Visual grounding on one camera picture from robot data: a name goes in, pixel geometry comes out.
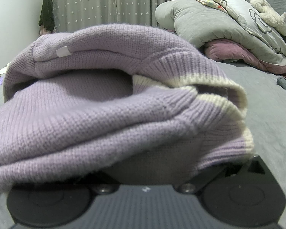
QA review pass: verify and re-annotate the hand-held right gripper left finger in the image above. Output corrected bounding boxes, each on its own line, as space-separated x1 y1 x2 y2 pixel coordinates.
71 169 120 194

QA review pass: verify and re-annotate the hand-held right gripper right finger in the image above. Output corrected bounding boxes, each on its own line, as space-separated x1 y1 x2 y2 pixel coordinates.
176 155 267 194

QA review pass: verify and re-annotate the lilac knitted sweater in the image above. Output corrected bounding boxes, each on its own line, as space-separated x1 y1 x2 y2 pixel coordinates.
0 23 255 196

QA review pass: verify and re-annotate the grey bed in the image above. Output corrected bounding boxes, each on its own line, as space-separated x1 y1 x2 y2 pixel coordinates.
0 60 286 229

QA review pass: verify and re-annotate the small grey cloth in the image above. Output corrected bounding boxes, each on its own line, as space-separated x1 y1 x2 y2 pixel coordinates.
276 76 286 94

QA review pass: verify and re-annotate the pink cushion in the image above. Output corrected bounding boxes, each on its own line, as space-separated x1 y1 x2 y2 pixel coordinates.
204 39 286 75

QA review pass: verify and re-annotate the pink hanging garment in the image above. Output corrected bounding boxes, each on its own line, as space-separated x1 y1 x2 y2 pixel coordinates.
39 25 56 37

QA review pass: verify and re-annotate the floral print cloth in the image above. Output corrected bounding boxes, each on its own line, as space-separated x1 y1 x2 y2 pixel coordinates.
187 0 229 11

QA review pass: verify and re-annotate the white plush toy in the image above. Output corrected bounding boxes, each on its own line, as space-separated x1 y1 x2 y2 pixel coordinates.
250 0 286 37

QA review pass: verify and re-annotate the dark hanging garment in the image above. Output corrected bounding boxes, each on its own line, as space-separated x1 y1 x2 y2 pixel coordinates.
38 0 55 29

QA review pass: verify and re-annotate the grey star-print curtain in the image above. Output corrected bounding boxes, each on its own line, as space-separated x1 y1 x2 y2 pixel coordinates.
49 0 189 32

